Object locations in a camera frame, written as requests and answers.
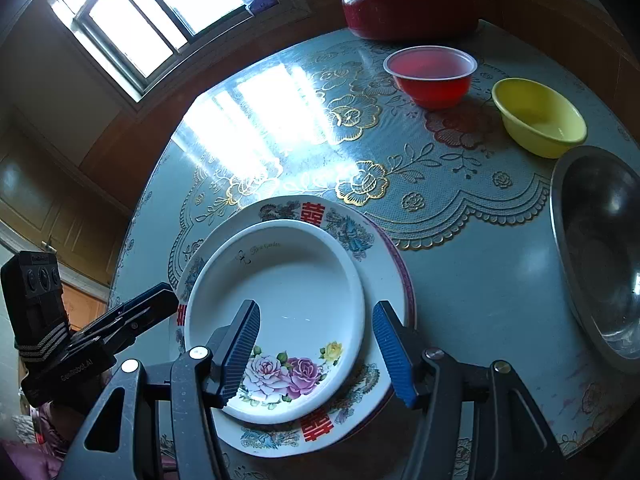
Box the stainless steel bowl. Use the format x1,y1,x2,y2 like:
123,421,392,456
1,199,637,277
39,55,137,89
550,146,639,374

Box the red plastic bowl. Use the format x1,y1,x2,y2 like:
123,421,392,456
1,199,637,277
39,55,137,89
383,46,478,110

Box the yellow plastic bowl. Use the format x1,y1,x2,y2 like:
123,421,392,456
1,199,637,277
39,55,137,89
491,78,588,159

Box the black tracking camera left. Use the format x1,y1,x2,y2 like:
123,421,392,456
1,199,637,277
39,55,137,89
1,252,72,372

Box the green floral tablecloth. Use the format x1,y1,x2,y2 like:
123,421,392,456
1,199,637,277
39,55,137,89
110,24,639,479

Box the window with frame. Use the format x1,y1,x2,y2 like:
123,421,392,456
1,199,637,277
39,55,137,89
47,0,310,105

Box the white red-character pattern plate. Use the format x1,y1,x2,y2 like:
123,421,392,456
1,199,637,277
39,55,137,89
176,195,416,457

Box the blue tissue pack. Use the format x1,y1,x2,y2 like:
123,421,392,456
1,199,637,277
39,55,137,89
242,0,279,16

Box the purple jacket sleeve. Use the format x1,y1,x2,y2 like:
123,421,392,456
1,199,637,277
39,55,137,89
1,403,70,479

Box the red electric cooker pot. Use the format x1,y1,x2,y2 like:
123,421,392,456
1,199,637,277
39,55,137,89
342,0,482,41

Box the wooden door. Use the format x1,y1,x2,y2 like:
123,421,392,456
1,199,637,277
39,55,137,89
1,126,129,286

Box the white rose pattern plate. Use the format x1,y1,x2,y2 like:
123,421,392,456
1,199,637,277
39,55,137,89
184,220,366,425

